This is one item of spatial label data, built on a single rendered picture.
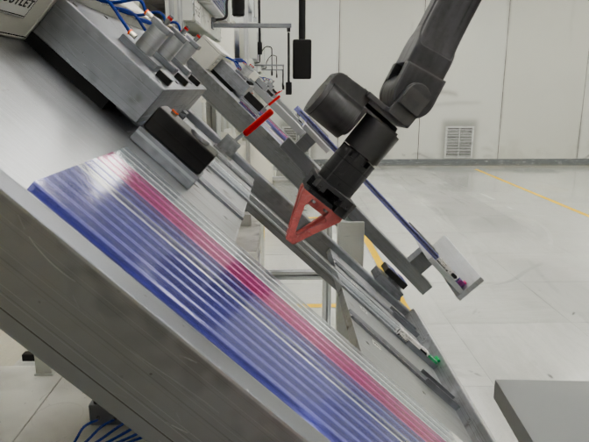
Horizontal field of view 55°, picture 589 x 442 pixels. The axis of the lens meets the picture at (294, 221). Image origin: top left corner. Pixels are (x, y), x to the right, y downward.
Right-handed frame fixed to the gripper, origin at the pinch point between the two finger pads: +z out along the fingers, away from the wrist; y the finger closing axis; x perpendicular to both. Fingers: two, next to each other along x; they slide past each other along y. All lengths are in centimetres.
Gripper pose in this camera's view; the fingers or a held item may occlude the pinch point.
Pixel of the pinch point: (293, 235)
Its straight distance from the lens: 79.6
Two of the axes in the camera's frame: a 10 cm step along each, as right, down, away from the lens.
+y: 0.3, 2.1, -9.8
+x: 7.8, 6.1, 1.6
